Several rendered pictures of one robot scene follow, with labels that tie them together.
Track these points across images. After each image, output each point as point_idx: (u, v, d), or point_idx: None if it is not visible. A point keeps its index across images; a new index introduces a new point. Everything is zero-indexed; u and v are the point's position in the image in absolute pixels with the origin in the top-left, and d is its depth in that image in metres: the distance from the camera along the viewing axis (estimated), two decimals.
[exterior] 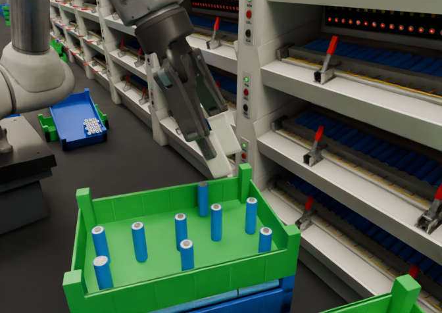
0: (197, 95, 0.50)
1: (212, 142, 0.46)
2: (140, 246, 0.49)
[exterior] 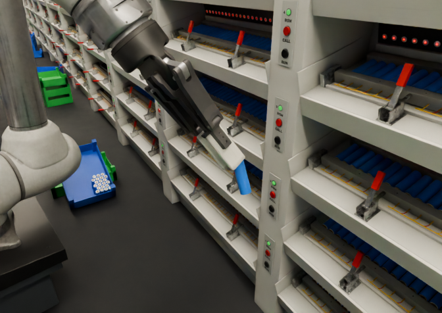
0: (180, 110, 0.49)
1: (221, 133, 0.49)
2: None
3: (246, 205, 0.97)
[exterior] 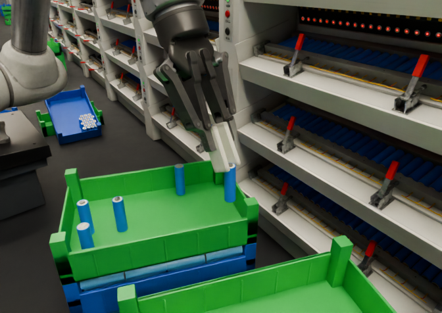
0: (206, 95, 0.50)
1: (213, 137, 0.48)
2: (120, 217, 0.55)
3: (210, 110, 1.09)
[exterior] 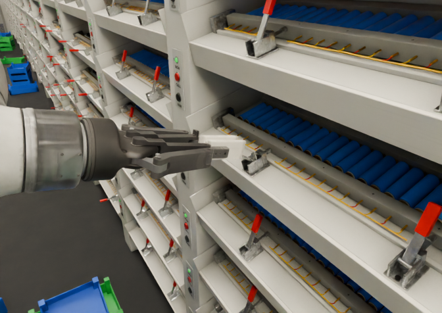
0: None
1: (215, 145, 0.48)
2: None
3: None
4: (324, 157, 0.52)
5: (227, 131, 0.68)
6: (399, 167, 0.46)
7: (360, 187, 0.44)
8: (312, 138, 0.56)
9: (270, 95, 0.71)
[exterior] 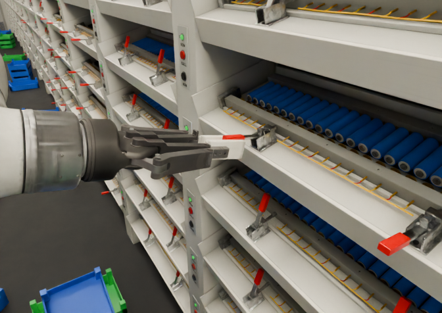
0: None
1: (215, 145, 0.48)
2: None
3: None
4: (335, 131, 0.51)
5: None
6: (413, 137, 0.45)
7: (366, 163, 0.43)
8: (321, 113, 0.55)
9: (276, 75, 0.70)
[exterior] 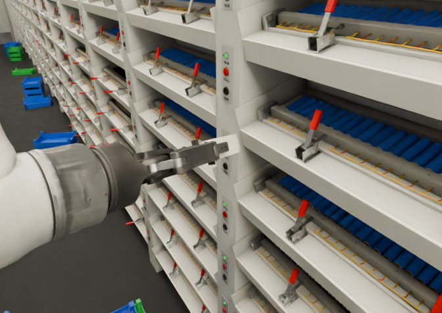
0: None
1: None
2: None
3: None
4: (354, 231, 0.65)
5: (267, 196, 0.81)
6: None
7: (387, 264, 0.58)
8: (343, 212, 0.69)
9: None
